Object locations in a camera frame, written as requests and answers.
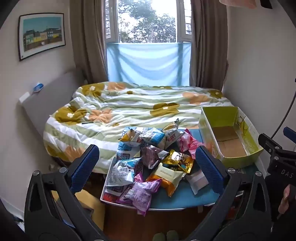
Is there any light blue window cloth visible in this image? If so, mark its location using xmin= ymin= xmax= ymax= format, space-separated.
xmin=106 ymin=42 xmax=192 ymax=87

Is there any light purple snack packet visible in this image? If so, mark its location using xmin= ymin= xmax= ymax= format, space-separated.
xmin=134 ymin=173 xmax=162 ymax=197
xmin=116 ymin=185 xmax=155 ymax=217

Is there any pink striped snack packet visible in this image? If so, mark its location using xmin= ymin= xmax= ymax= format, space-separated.
xmin=188 ymin=139 xmax=205 ymax=159

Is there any gold snack packet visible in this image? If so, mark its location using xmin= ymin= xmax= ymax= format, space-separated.
xmin=161 ymin=149 xmax=195 ymax=174

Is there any framed wall picture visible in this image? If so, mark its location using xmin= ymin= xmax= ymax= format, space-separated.
xmin=18 ymin=13 xmax=66 ymax=61

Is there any floral striped quilt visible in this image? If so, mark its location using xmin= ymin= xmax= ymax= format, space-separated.
xmin=43 ymin=82 xmax=234 ymax=174

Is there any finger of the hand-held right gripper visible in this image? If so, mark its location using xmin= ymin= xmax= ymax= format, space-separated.
xmin=283 ymin=127 xmax=296 ymax=141
xmin=258 ymin=133 xmax=284 ymax=158

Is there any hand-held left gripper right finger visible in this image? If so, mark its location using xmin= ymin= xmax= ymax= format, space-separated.
xmin=185 ymin=146 xmax=272 ymax=241

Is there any blue snack packet yellow corner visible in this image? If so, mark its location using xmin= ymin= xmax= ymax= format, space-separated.
xmin=119 ymin=127 xmax=145 ymax=147

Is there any window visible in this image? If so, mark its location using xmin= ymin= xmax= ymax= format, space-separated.
xmin=102 ymin=0 xmax=193 ymax=44

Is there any person's right hand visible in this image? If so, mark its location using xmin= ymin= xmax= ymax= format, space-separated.
xmin=279 ymin=185 xmax=292 ymax=215

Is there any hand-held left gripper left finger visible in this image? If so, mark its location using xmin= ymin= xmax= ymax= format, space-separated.
xmin=24 ymin=144 xmax=109 ymax=241

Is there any white tag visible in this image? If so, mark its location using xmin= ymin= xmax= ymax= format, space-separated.
xmin=19 ymin=91 xmax=31 ymax=103

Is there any grey headboard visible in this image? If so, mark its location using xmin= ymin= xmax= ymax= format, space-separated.
xmin=22 ymin=70 xmax=84 ymax=167

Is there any blue tablecloth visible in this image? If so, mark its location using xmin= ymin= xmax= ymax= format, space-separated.
xmin=100 ymin=130 xmax=257 ymax=211

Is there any green cardboard box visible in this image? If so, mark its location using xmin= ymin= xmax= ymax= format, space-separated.
xmin=198 ymin=106 xmax=264 ymax=168

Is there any silver snack packet red label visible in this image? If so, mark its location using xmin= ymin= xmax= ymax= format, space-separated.
xmin=162 ymin=119 xmax=185 ymax=149

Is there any dark purple snack packet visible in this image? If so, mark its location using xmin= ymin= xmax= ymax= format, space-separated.
xmin=141 ymin=145 xmax=169 ymax=171

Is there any person's right foot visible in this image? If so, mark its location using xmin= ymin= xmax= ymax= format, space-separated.
xmin=166 ymin=230 xmax=179 ymax=241

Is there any cream orange snack packet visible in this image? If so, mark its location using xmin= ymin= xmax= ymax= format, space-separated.
xmin=146 ymin=162 xmax=186 ymax=197

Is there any black cable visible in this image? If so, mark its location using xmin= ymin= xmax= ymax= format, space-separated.
xmin=270 ymin=90 xmax=296 ymax=139

